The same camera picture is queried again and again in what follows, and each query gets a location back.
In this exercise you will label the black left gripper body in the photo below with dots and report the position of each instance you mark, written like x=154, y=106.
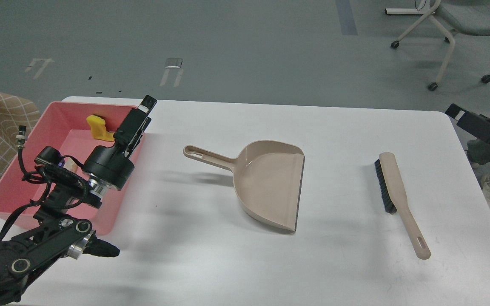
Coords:
x=110, y=164

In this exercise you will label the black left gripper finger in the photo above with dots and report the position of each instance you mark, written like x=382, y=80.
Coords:
x=129, y=133
x=147, y=104

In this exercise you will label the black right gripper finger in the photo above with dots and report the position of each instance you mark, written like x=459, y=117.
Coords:
x=477, y=125
x=458, y=113

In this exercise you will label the yellow sponge piece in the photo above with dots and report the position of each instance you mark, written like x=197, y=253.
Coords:
x=98, y=129

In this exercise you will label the beige hand brush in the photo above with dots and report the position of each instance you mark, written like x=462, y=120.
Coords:
x=394, y=197

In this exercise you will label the beige plastic dustpan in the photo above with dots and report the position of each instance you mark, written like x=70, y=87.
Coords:
x=267, y=178

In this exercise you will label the toast bread slice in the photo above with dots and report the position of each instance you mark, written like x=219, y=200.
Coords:
x=70, y=164

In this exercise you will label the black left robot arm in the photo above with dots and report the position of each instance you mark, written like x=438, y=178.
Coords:
x=39, y=233

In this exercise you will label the pink plastic bin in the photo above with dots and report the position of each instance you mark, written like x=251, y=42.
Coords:
x=64, y=126

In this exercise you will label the silver floor plate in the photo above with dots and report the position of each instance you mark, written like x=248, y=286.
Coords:
x=174, y=62

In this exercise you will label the grey office chair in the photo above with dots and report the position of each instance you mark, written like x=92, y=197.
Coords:
x=452, y=17

